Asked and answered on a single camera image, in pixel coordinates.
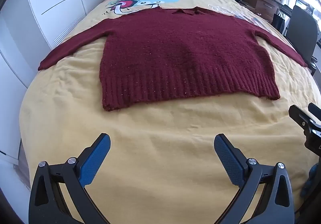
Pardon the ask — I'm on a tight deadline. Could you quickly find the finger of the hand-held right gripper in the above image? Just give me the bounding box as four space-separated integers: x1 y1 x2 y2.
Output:
288 105 311 129
308 103 321 124

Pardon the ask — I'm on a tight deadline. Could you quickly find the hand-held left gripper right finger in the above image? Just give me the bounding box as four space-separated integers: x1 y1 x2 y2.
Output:
214 134 295 224

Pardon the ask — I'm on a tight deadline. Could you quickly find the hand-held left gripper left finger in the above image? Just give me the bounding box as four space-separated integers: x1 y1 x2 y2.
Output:
28 133 111 224

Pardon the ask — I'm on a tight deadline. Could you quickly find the maroon knit sweater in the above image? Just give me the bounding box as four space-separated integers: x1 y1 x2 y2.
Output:
38 6 308 111

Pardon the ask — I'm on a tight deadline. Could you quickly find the person's right hand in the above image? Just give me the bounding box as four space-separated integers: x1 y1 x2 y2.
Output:
300 164 321 198

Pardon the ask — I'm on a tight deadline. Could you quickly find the yellow printed blanket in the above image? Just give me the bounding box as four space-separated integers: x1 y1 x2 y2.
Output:
19 0 321 224

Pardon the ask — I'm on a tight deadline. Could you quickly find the grey office chair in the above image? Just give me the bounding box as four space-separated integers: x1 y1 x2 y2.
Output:
284 5 320 76

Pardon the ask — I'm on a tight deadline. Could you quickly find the black tote bag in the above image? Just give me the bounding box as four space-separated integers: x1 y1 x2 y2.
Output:
272 12 291 35

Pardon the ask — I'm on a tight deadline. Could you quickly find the wooden drawer cabinet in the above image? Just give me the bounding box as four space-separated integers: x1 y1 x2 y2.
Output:
243 0 281 24

